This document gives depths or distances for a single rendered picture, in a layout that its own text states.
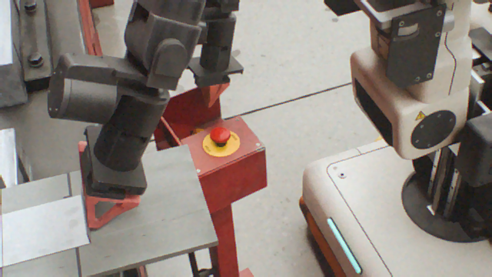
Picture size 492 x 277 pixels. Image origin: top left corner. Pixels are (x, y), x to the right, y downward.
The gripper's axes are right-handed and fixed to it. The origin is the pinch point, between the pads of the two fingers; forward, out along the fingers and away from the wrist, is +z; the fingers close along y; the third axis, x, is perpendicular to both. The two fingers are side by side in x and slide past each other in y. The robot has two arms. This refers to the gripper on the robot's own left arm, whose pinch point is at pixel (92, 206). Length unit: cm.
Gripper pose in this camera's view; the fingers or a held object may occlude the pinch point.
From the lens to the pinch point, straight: 84.4
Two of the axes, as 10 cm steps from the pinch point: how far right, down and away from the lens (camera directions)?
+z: -4.4, 7.4, 5.1
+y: 2.8, 6.5, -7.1
